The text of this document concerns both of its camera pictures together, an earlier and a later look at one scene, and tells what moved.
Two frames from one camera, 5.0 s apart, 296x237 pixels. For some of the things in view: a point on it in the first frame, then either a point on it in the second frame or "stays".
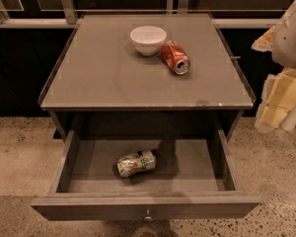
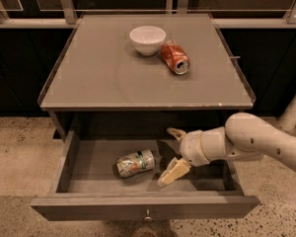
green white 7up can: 134,163 stays
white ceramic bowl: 148,40 stays
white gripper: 290,45 → 191,147
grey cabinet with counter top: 101,82 stays
